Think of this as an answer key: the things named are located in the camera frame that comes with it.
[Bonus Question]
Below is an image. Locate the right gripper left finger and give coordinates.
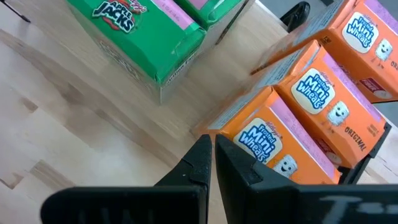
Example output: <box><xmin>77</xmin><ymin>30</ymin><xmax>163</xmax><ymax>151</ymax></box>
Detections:
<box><xmin>40</xmin><ymin>134</ymin><xmax>213</xmax><ymax>224</ymax></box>

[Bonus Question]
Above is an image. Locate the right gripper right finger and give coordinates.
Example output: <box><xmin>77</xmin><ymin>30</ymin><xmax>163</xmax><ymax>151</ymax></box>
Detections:
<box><xmin>215</xmin><ymin>134</ymin><xmax>398</xmax><ymax>224</ymax></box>

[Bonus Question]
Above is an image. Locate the orange Mini Wheats cereal box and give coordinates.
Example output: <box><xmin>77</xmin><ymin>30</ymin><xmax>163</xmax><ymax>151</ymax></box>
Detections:
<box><xmin>192</xmin><ymin>85</ymin><xmax>342</xmax><ymax>185</ymax></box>
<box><xmin>250</xmin><ymin>0</ymin><xmax>398</xmax><ymax>103</ymax></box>
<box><xmin>245</xmin><ymin>39</ymin><xmax>388</xmax><ymax>169</ymax></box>

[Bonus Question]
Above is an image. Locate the green Apple Jacks cereal box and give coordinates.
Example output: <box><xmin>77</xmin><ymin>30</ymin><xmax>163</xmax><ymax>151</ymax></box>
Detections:
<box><xmin>174</xmin><ymin>0</ymin><xmax>254</xmax><ymax>47</ymax></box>
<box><xmin>65</xmin><ymin>0</ymin><xmax>208</xmax><ymax>105</ymax></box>

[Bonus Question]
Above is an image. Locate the black rounded frame foot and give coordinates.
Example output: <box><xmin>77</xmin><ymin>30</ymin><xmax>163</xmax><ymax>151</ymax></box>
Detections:
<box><xmin>279</xmin><ymin>1</ymin><xmax>312</xmax><ymax>34</ymax></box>

